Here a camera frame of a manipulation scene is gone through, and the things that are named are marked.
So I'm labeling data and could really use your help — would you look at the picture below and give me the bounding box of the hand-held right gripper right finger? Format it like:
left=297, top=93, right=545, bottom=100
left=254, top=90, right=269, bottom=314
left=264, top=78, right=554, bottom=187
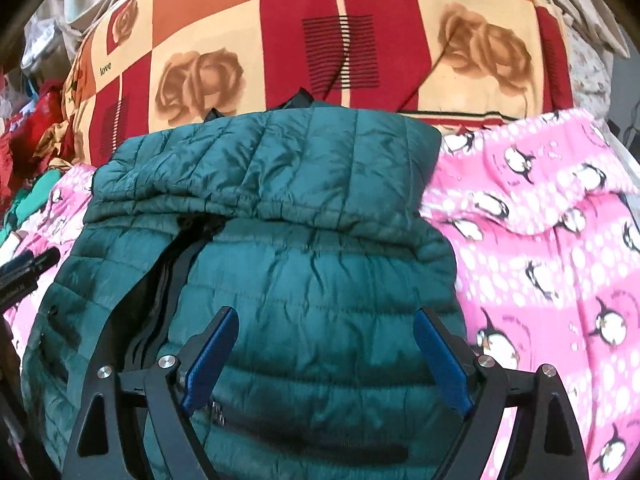
left=412, top=305, right=587, bottom=480

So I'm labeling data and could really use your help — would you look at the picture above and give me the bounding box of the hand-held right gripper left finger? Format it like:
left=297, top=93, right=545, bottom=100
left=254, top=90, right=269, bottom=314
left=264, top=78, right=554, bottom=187
left=62, top=305, right=241, bottom=480

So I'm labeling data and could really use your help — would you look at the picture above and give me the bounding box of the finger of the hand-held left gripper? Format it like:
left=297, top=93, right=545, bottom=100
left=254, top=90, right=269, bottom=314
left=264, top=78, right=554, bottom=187
left=0, top=247, right=62, bottom=281

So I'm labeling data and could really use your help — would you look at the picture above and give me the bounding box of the green puffer jacket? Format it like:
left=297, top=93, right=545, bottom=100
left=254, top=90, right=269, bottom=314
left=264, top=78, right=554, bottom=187
left=20, top=87, right=471, bottom=480

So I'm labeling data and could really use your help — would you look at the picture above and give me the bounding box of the green cloth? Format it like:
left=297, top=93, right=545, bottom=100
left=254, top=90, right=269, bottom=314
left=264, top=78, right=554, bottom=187
left=0, top=167, right=66, bottom=243

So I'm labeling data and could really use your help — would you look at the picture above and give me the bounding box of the red cloth pile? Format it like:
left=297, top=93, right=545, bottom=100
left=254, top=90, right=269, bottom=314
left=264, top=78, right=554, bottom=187
left=0, top=77, right=71, bottom=198

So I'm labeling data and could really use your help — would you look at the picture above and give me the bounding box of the pink penguin printed blanket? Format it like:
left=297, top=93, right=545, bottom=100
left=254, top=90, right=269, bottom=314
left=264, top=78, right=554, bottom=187
left=0, top=107, right=640, bottom=480

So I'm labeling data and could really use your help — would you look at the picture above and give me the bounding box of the white crumpled cloth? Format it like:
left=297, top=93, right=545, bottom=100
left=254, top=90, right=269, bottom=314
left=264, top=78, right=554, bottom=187
left=20, top=0, right=123, bottom=78

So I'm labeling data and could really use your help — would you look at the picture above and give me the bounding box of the pale floral sheet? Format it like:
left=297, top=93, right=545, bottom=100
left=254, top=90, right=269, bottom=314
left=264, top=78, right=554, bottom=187
left=564, top=22, right=618, bottom=121

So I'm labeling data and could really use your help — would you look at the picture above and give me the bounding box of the rose printed checked blanket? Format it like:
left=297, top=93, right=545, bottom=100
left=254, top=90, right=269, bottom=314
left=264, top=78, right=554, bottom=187
left=61, top=0, right=576, bottom=173

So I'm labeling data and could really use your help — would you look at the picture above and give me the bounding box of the grey white cloth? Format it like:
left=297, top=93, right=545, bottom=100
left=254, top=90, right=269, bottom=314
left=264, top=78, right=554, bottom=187
left=525, top=0, right=632, bottom=58

